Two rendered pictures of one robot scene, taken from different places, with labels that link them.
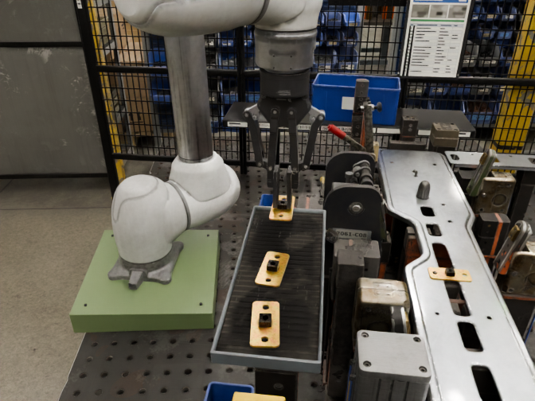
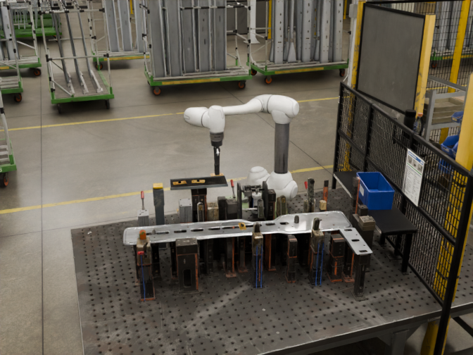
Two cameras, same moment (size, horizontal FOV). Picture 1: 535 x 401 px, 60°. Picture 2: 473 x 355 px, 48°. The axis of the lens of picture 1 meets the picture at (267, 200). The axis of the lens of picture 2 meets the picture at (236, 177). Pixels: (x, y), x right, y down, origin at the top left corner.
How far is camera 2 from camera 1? 3.23 m
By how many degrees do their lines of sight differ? 65
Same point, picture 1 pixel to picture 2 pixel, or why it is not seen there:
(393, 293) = (211, 206)
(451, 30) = (417, 177)
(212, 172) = (275, 178)
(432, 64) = (411, 193)
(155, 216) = (252, 181)
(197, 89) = (277, 146)
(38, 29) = (398, 101)
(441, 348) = (206, 224)
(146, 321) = not seen: hidden behind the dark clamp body
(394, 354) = (184, 202)
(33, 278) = not seen: hidden behind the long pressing
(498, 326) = (219, 232)
